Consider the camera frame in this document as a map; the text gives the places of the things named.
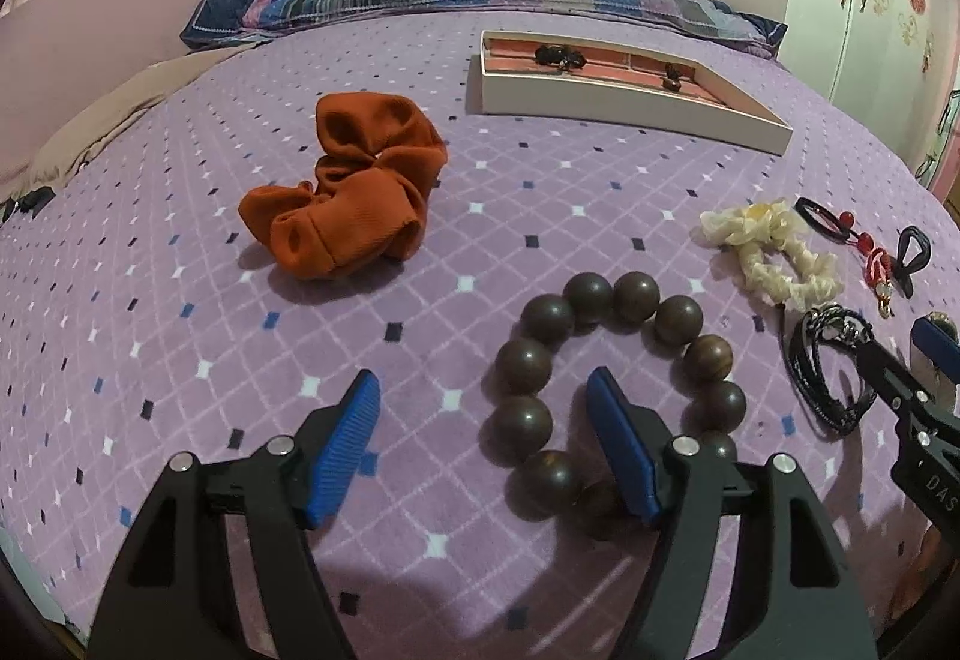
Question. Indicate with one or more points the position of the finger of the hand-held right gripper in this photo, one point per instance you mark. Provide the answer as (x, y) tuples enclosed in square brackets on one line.
[(892, 375), (937, 345)]

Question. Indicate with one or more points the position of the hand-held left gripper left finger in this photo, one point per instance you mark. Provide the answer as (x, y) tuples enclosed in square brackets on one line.
[(349, 450)]

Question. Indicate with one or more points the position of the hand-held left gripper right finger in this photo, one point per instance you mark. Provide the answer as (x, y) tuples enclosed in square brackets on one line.
[(622, 450)]

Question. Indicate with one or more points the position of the black hair clip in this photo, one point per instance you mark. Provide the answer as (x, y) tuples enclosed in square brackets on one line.
[(904, 266)]

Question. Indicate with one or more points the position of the red tassel charm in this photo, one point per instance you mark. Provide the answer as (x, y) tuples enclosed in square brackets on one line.
[(877, 274)]

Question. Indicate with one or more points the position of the cream fabric scrunchie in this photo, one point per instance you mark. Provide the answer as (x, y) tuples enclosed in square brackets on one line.
[(757, 274)]

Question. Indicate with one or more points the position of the orange fabric scrunchie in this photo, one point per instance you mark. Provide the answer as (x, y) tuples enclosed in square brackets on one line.
[(352, 210)]

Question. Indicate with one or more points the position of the white jewelry tray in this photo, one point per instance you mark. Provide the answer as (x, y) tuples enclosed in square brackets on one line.
[(600, 105)]

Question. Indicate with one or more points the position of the purple diamond pattern blanket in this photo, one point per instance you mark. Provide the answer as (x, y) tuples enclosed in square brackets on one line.
[(187, 345)]

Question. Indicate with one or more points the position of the small brown bead ornament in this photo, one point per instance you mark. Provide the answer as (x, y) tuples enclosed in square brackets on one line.
[(671, 78)]

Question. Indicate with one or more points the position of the dark hair clip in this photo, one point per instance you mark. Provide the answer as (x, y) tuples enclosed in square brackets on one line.
[(555, 56)]

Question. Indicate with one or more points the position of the small dark object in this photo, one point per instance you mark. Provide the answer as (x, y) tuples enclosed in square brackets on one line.
[(30, 202)]

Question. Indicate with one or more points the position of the beige bed sheet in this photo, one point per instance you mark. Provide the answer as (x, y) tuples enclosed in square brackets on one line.
[(112, 105)]

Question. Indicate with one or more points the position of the pink padded headboard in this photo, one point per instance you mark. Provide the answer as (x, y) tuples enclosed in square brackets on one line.
[(90, 37)]

